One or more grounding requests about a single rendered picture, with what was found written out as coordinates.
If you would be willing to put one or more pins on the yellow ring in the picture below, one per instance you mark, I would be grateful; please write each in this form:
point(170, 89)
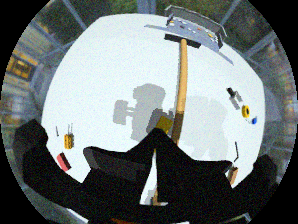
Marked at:
point(246, 111)

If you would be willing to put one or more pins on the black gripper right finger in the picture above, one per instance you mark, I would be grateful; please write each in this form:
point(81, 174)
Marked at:
point(175, 168)

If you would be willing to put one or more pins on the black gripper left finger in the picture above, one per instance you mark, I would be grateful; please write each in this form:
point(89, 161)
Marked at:
point(135, 164)

